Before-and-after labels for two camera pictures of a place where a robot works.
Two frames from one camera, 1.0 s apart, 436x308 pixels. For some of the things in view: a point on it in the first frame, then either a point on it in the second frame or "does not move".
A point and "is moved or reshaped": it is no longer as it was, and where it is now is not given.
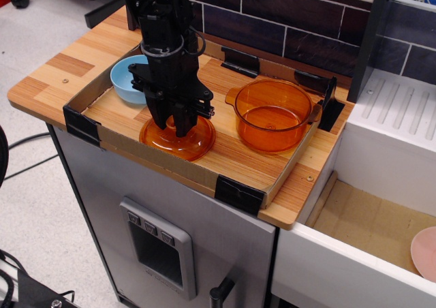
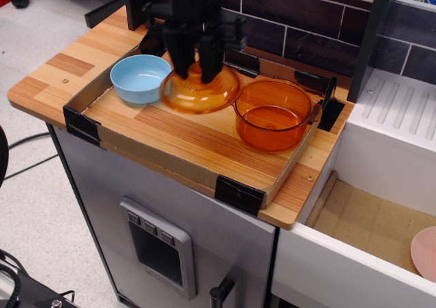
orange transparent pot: [272, 115] does not move
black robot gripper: [174, 78] → [197, 7]
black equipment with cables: [11, 287] → [30, 292]
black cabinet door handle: [218, 294] does not move
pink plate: [423, 251] does not move
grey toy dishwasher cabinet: [164, 240] does not move
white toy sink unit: [352, 246] does not move
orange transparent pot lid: [165, 142] is moved or reshaped
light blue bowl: [121, 79] does not move
